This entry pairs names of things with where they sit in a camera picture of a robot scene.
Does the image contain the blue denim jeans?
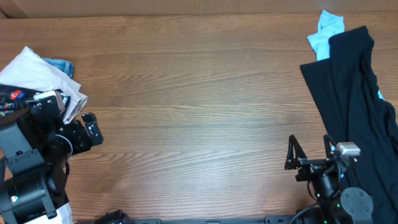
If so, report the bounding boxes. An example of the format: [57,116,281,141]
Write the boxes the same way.
[43,58,75,79]

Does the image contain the light blue cloth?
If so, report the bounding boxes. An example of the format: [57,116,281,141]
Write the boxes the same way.
[307,10,345,61]

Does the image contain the black garment pile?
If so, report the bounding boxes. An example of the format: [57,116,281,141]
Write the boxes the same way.
[300,26,397,223]

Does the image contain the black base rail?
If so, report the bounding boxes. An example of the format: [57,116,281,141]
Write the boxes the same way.
[99,210,299,224]

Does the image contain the beige folded trousers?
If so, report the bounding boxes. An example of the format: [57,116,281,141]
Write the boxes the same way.
[1,47,88,124]

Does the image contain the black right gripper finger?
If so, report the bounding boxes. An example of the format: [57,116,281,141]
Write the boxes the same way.
[284,134,307,170]
[323,134,336,158]

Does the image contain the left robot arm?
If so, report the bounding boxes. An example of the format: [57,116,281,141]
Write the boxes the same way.
[1,108,103,223]

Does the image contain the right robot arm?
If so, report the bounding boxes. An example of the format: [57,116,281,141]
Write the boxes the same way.
[284,134,374,223]

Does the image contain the black orange patterned jersey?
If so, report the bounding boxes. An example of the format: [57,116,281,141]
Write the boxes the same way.
[0,83,71,118]

